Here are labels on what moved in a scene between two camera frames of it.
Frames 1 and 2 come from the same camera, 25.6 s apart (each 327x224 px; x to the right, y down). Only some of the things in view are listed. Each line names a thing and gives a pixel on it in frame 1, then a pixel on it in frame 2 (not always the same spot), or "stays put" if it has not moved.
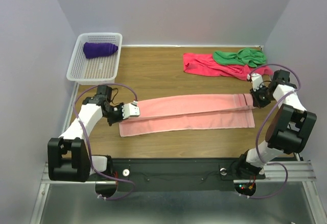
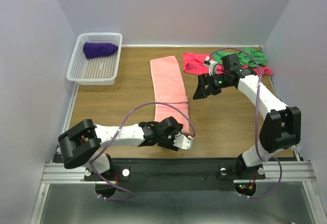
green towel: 245,56 stays put
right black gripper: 256,101 → 201,92
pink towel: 191,114 → 169,87
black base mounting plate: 178,174 stays put
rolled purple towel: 93,50 stays put
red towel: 205,64 stays put
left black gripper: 120,118 → 169,145
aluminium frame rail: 296,171 stays put
